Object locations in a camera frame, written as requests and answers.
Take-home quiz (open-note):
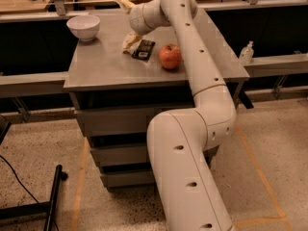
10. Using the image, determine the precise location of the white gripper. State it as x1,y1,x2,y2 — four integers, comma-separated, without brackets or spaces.
115,0,170,52

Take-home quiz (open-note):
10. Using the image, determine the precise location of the white ceramic bowl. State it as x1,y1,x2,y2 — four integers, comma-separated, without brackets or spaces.
66,14,100,41

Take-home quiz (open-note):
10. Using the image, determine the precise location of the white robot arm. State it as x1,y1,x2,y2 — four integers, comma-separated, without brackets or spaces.
116,0,237,231

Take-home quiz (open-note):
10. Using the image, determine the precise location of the red apple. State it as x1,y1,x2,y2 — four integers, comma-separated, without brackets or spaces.
159,44,182,70

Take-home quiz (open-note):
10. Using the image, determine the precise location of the black snack bar wrapper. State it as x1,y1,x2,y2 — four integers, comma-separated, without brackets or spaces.
132,39,155,61

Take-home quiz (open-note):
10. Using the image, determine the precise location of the grey drawer cabinet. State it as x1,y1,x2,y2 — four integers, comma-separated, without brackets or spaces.
63,7,250,190

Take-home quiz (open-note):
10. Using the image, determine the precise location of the top grey drawer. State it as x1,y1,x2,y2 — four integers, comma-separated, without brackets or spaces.
74,104,196,138

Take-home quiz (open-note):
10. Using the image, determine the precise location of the grey drawer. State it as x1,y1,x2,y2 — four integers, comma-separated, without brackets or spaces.
74,104,196,138
90,143,148,167
101,170,155,188

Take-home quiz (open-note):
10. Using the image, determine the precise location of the clear sanitizer bottle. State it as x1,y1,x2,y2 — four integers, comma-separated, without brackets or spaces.
239,41,254,64

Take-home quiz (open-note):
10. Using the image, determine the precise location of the grey metal railing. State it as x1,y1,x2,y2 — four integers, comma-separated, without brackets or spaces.
1,0,307,102

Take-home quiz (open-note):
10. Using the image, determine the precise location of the middle grey drawer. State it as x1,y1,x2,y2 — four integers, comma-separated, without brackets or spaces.
90,143,148,167

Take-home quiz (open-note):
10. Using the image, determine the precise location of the bottom grey drawer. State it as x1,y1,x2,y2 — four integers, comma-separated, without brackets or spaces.
101,170,155,188

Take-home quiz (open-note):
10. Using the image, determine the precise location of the black metal stand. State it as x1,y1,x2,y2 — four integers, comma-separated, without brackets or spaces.
0,165,68,231

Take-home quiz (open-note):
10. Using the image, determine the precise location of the black cable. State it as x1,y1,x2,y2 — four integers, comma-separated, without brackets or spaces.
0,154,61,231

